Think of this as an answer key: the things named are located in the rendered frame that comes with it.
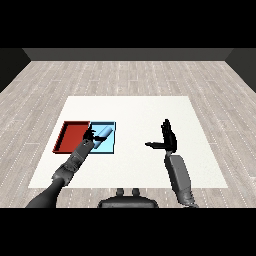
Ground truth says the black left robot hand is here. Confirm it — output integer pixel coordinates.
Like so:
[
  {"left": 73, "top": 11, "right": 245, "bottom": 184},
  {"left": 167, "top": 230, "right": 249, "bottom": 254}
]
[{"left": 82, "top": 128, "right": 104, "bottom": 144}]

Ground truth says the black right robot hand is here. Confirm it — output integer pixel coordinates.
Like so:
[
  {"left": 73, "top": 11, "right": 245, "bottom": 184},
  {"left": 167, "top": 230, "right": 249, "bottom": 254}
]
[{"left": 144, "top": 118, "right": 178, "bottom": 154}]

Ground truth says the small blue can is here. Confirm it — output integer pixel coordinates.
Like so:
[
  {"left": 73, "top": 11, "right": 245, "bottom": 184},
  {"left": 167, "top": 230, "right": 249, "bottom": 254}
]
[{"left": 92, "top": 125, "right": 114, "bottom": 150}]

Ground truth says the red shallow open box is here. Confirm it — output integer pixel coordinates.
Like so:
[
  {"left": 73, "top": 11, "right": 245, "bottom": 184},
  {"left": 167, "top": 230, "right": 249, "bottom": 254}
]
[{"left": 52, "top": 120, "right": 91, "bottom": 155}]

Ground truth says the light blue shallow open box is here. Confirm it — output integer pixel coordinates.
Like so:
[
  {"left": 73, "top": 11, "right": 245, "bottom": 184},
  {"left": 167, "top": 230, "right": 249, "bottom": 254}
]
[{"left": 87, "top": 121, "right": 117, "bottom": 155}]

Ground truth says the dark grey robot body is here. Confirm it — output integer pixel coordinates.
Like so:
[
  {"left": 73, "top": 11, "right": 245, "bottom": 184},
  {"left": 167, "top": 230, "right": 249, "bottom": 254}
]
[{"left": 97, "top": 188, "right": 160, "bottom": 209}]

